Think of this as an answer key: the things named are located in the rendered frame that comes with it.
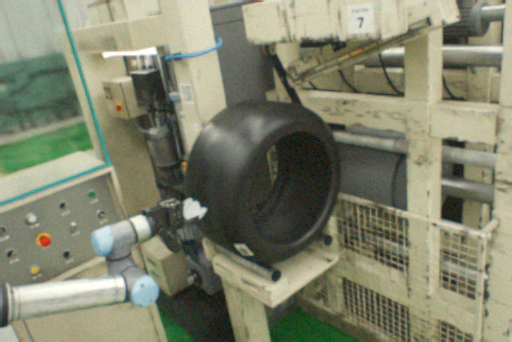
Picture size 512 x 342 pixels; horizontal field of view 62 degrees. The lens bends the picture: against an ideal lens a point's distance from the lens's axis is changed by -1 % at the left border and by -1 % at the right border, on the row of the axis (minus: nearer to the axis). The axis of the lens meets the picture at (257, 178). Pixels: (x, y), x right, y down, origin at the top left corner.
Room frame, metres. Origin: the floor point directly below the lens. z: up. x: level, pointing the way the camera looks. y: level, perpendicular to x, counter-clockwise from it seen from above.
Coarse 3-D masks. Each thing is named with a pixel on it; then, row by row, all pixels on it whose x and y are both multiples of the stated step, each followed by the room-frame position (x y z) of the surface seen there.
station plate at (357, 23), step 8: (352, 8) 1.32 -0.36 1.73; (360, 8) 1.30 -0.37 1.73; (368, 8) 1.28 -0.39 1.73; (352, 16) 1.32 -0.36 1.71; (360, 16) 1.30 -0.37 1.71; (368, 16) 1.28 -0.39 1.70; (352, 24) 1.33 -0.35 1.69; (360, 24) 1.30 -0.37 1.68; (368, 24) 1.28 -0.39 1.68; (352, 32) 1.33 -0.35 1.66; (360, 32) 1.30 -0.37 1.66; (368, 32) 1.28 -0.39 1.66
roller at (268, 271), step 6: (216, 246) 1.51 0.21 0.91; (222, 252) 1.48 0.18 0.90; (228, 252) 1.45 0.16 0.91; (234, 258) 1.42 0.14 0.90; (240, 258) 1.39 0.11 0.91; (246, 264) 1.36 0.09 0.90; (252, 264) 1.33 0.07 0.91; (258, 264) 1.32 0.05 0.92; (264, 264) 1.31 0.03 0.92; (258, 270) 1.30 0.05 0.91; (264, 270) 1.28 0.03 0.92; (270, 270) 1.27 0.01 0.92; (276, 270) 1.26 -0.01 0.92; (264, 276) 1.29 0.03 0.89; (270, 276) 1.25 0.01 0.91; (276, 276) 1.25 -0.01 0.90
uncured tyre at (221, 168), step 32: (224, 128) 1.36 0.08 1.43; (256, 128) 1.30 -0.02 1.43; (288, 128) 1.34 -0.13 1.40; (320, 128) 1.44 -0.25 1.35; (192, 160) 1.37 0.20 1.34; (224, 160) 1.25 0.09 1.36; (256, 160) 1.25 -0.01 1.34; (288, 160) 1.70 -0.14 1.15; (320, 160) 1.60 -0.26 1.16; (192, 192) 1.33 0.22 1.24; (224, 192) 1.21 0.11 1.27; (288, 192) 1.67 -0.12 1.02; (320, 192) 1.57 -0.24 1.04; (224, 224) 1.20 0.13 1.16; (256, 224) 1.56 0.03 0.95; (288, 224) 1.55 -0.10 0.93; (320, 224) 1.40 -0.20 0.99; (256, 256) 1.24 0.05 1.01; (288, 256) 1.30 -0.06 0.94
